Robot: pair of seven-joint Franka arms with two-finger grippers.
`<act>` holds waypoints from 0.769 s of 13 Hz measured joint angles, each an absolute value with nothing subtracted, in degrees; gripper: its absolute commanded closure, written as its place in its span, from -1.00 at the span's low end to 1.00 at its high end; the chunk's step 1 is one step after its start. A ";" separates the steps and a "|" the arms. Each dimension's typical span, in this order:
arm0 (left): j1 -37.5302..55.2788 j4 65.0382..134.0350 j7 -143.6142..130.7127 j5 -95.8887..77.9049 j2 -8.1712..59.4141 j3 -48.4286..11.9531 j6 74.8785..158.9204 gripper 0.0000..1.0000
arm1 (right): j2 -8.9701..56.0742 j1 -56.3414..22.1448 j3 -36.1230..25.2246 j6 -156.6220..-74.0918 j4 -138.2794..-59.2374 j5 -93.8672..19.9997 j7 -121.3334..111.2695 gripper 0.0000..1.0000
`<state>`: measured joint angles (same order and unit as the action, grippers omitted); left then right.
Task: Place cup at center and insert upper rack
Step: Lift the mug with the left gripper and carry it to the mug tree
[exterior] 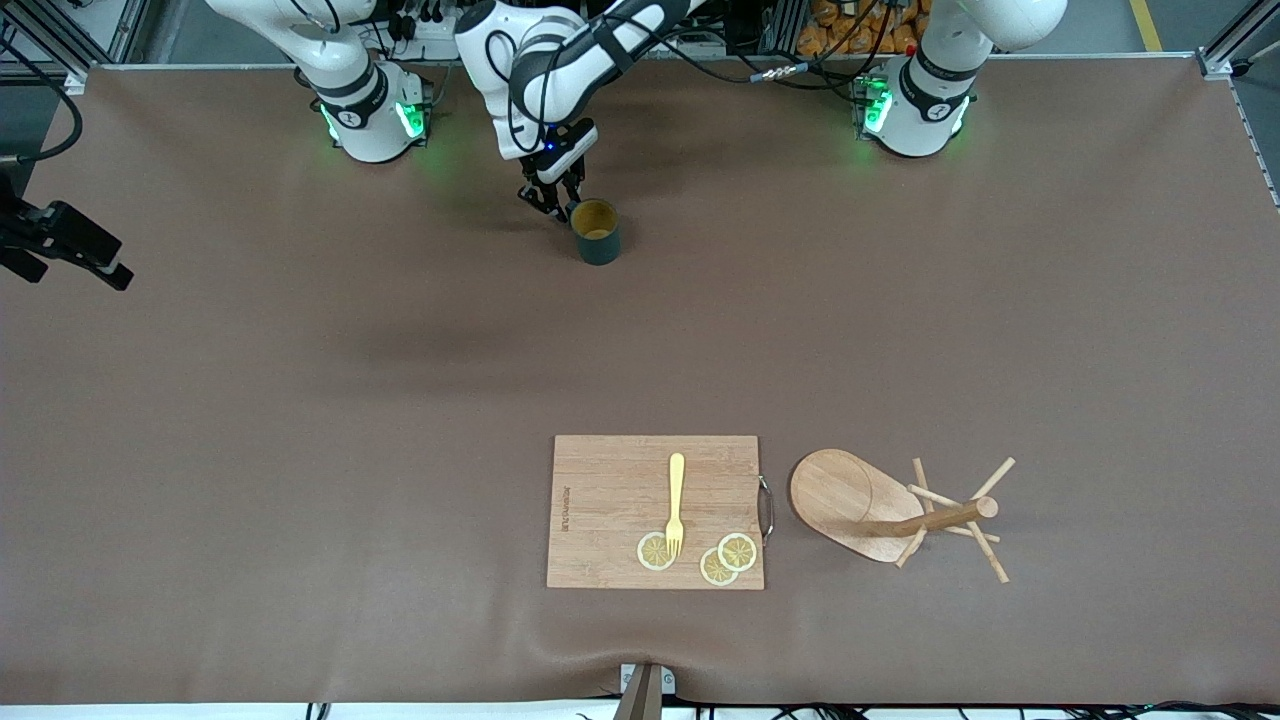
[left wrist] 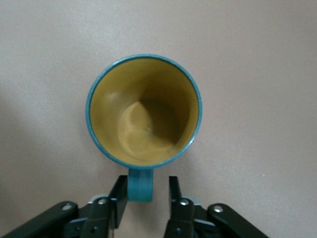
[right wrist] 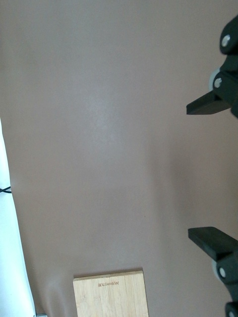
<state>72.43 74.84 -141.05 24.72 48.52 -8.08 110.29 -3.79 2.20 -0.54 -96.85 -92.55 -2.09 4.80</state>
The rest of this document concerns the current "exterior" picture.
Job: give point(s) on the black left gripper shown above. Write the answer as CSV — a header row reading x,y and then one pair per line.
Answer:
x,y
556,189

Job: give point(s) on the wooden cutting board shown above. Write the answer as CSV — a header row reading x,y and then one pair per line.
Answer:
x,y
600,500

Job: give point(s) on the lemon slice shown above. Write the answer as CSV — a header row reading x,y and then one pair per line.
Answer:
x,y
715,570
650,553
740,550

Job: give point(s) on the wooden mug tree rack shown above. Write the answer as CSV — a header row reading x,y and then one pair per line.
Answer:
x,y
835,490

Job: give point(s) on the brown table mat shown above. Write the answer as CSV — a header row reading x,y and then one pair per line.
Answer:
x,y
300,550

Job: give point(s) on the dark green ribbed cup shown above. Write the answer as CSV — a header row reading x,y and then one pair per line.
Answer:
x,y
600,245

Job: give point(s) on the white power strip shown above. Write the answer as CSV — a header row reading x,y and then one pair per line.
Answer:
x,y
430,25

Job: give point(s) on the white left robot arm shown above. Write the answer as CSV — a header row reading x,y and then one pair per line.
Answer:
x,y
560,70

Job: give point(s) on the orange snack packets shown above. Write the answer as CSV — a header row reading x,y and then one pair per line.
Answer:
x,y
850,25

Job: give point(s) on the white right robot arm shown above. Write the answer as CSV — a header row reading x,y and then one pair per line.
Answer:
x,y
370,120

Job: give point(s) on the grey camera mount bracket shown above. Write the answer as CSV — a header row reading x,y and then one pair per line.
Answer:
x,y
645,695

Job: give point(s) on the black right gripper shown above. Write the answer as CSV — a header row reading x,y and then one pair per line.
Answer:
x,y
35,227

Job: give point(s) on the yellow plastic fork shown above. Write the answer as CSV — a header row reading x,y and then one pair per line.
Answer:
x,y
677,480

